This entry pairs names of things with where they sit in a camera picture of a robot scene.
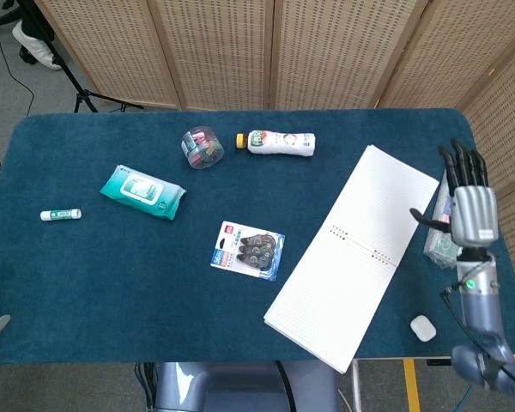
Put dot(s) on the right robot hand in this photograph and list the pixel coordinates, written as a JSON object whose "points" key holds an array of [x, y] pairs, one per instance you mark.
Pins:
{"points": [[474, 214]]}

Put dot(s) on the yellow spiral notepad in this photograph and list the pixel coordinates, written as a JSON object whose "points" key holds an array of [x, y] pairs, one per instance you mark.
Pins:
{"points": [[352, 257]]}

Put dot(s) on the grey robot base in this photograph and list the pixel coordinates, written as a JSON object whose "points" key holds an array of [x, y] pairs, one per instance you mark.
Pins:
{"points": [[240, 386]]}

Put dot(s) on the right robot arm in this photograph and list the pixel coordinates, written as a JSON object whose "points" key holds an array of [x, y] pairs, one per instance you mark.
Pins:
{"points": [[485, 309]]}

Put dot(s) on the clear plastic tissue packet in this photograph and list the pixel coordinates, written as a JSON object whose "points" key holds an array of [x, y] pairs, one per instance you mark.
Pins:
{"points": [[440, 249]]}

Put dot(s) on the white earbuds case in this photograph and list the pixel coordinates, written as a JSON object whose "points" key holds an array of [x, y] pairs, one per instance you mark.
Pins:
{"points": [[423, 328]]}

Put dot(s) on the white bottle with yellow cap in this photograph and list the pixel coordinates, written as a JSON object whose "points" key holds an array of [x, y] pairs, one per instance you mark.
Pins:
{"points": [[279, 143]]}

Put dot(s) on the white table leg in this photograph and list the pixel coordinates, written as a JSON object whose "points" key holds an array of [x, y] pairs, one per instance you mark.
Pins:
{"points": [[357, 386]]}

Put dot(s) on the correction tape blister pack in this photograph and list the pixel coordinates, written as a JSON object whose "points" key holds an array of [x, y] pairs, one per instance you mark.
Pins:
{"points": [[249, 251]]}

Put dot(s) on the clear jar of coloured clips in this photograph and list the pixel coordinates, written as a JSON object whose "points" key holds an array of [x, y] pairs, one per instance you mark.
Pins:
{"points": [[201, 148]]}

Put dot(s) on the wicker folding screen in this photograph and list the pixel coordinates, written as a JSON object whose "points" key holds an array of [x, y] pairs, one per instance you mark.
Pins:
{"points": [[223, 51]]}

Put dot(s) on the green wet wipes pack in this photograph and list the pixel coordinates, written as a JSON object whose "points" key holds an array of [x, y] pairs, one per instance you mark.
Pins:
{"points": [[141, 191]]}

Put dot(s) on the blue tablecloth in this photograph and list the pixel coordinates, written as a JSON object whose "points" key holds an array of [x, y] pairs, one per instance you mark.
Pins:
{"points": [[111, 279]]}

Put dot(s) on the black tripod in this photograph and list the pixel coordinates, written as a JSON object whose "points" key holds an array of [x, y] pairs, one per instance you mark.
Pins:
{"points": [[83, 98]]}

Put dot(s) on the white green glue stick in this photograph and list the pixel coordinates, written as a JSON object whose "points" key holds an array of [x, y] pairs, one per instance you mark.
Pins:
{"points": [[60, 214]]}

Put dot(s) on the white shoe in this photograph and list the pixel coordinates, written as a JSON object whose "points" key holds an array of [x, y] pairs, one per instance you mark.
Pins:
{"points": [[34, 47]]}

